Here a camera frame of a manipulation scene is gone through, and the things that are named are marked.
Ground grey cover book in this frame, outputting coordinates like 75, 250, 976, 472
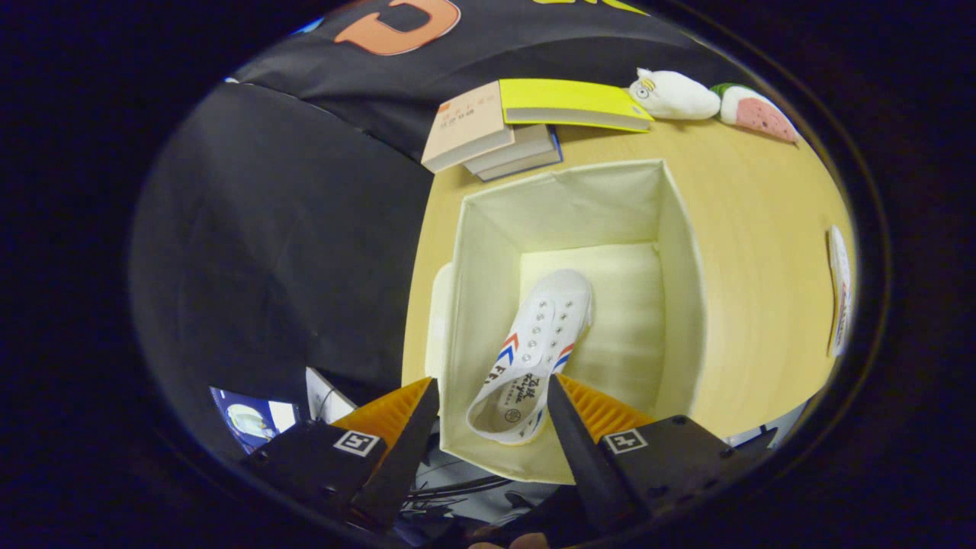
464, 124, 556, 175

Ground watermelon slice plush toy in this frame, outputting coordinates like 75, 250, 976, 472
711, 82, 800, 144

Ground tan cover book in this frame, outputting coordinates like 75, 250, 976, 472
421, 80, 515, 174

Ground white canvas shoe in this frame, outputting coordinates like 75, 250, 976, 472
827, 225, 852, 358
467, 268, 594, 446

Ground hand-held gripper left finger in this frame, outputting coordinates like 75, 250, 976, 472
240, 377, 441, 532

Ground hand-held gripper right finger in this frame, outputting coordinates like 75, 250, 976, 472
547, 373, 779, 536

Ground white paper sheet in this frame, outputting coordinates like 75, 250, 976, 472
305, 368, 357, 424

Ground white plush toy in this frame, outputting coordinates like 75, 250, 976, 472
628, 68, 721, 120

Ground cream fabric storage box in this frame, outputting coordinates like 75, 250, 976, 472
438, 159, 708, 486

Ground yellow cover book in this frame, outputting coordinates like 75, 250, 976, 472
499, 79, 655, 133

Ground blue cover book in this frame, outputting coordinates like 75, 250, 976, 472
477, 128, 565, 182

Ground black backdrop cloth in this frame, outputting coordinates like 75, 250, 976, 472
130, 0, 763, 458

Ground black cables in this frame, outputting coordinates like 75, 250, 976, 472
408, 474, 513, 510

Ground computer screen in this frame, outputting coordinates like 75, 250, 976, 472
210, 385, 300, 456

